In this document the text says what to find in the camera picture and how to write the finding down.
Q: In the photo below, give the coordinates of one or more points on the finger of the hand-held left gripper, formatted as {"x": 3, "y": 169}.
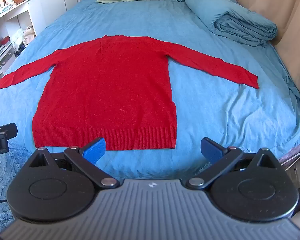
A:
{"x": 8, "y": 130}

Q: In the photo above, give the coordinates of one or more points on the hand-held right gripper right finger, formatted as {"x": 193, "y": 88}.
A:
{"x": 211, "y": 150}

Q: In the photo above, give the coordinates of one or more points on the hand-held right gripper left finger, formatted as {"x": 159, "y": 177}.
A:
{"x": 96, "y": 152}

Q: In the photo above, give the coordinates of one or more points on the red knit sweater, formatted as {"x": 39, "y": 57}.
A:
{"x": 107, "y": 92}

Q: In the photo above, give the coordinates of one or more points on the fluffy blue rug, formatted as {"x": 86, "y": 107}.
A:
{"x": 0, "y": 180}

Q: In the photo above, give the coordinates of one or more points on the bed with blue sheet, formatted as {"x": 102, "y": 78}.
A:
{"x": 215, "y": 110}

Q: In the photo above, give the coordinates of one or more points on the red box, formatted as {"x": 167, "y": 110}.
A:
{"x": 4, "y": 40}

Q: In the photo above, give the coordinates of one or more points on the white shelf unit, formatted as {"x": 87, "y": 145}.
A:
{"x": 7, "y": 30}

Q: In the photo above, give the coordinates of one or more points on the folded blue duvet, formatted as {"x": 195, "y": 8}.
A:
{"x": 230, "y": 17}

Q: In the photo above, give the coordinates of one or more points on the beige curtain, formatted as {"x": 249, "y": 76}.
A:
{"x": 277, "y": 10}

